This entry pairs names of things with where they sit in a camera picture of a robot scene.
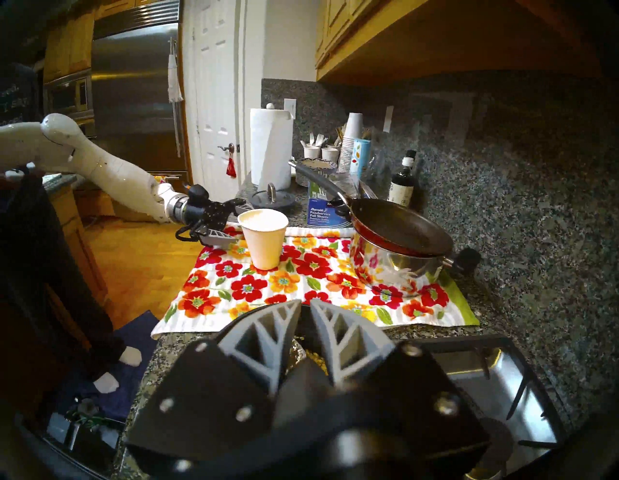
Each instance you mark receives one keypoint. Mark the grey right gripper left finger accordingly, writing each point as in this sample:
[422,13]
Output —
[217,401]

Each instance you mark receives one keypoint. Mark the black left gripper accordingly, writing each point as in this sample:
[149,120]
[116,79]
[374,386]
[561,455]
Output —
[208,210]

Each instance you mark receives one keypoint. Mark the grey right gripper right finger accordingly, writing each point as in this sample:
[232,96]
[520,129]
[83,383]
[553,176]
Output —
[411,401]

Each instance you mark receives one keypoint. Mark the white paper cup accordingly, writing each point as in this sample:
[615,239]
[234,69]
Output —
[263,242]

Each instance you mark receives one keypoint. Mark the black pot lid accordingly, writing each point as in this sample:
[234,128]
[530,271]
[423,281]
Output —
[271,199]

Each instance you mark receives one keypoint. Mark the shiny steel stock pot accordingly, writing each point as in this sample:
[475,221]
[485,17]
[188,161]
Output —
[387,271]

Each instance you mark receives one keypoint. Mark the red door knob tassel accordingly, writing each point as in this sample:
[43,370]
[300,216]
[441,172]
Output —
[231,168]

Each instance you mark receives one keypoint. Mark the stainless steel gas cooktop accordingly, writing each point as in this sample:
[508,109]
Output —
[483,387]

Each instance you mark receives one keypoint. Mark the blue foil sheet box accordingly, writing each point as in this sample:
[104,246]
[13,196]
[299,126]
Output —
[324,213]

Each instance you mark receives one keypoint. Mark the white sock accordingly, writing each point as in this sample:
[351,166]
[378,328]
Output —
[130,355]
[106,383]

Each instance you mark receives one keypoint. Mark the patterned ceramic bowl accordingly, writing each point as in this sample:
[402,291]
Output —
[316,169]

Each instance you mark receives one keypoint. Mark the navy blue fabric cover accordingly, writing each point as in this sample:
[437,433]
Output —
[140,334]

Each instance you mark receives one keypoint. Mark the grey saucepan with food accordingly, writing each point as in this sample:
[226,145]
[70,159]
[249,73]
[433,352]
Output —
[315,360]

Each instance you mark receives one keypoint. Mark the floral kitchen towel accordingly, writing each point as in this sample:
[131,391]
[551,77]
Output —
[319,285]

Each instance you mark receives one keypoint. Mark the cup of white utensils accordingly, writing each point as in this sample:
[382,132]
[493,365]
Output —
[312,150]

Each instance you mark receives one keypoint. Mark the white panel door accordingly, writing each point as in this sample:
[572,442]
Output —
[215,97]

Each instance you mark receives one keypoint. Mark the leaf print paper cup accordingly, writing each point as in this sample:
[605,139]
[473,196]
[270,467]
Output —
[360,157]

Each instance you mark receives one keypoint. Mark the stack of white paper cups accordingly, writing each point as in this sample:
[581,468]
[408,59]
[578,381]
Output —
[352,140]

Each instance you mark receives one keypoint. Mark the wooden island cabinet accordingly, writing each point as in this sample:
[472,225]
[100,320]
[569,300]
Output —
[82,242]

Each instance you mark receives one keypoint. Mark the white hanging cloth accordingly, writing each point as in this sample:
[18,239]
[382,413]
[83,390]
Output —
[174,82]

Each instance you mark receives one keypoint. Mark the stainless steel refrigerator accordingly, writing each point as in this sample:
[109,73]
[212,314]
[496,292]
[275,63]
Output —
[135,97]

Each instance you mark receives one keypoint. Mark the dark bottle white cap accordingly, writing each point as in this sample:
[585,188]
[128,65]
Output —
[400,188]

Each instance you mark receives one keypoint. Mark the person in black trousers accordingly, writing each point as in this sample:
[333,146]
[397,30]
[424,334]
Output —
[43,271]

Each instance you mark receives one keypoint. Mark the wooden tall cabinet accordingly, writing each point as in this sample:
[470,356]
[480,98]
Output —
[67,43]

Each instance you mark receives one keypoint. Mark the white wall switch plate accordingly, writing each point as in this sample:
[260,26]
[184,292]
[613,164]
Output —
[388,119]
[289,108]

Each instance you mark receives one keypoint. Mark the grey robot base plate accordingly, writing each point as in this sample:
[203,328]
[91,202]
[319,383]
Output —
[82,430]

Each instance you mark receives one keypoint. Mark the built-in wall oven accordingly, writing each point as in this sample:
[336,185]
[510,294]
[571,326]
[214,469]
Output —
[70,99]

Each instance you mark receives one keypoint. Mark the wooden wall cabinet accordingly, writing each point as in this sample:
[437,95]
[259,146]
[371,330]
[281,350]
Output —
[435,38]

